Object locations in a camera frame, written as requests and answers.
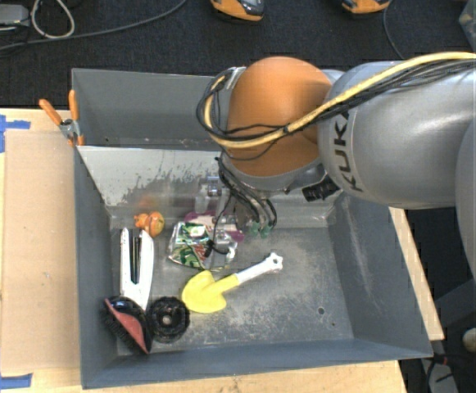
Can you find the purple and white packet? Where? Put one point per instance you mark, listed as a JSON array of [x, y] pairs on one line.
[[198, 217]]

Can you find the orange toy animal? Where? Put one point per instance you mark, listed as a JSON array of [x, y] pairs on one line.
[[151, 222]]

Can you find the black round ribbed wheel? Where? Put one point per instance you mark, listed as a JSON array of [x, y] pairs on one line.
[[168, 319]]

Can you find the crumpled green and white packet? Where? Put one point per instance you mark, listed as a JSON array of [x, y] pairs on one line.
[[188, 246]]

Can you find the grey metal bin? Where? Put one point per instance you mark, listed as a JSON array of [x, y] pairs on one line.
[[286, 301]]

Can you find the brown cardboard board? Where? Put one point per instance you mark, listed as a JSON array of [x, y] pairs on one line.
[[37, 252]]

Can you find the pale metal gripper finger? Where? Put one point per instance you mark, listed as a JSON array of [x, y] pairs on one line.
[[210, 190], [225, 242]]

